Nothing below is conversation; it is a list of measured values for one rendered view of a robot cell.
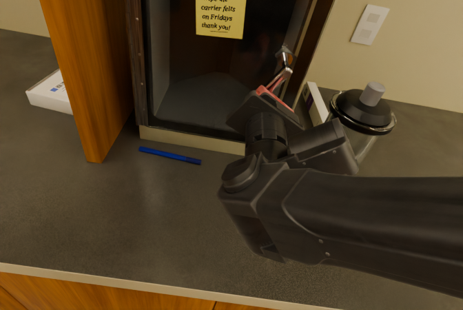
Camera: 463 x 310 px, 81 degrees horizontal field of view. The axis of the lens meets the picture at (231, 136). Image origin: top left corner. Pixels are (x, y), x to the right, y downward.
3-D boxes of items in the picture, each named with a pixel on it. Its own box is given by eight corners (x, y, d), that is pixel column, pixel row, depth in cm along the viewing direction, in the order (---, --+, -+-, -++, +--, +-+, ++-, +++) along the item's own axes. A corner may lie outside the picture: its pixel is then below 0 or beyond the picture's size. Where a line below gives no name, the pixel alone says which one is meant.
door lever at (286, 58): (258, 94, 51) (247, 86, 50) (295, 58, 46) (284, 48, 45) (258, 111, 47) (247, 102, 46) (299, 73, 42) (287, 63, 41)
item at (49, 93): (62, 80, 74) (58, 67, 71) (118, 94, 73) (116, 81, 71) (30, 105, 65) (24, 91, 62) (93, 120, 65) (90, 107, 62)
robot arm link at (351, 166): (214, 185, 24) (258, 255, 27) (342, 140, 20) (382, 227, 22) (242, 133, 35) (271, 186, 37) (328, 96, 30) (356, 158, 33)
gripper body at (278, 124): (253, 86, 37) (253, 120, 31) (304, 124, 40) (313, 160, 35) (224, 115, 40) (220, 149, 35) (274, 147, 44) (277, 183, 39)
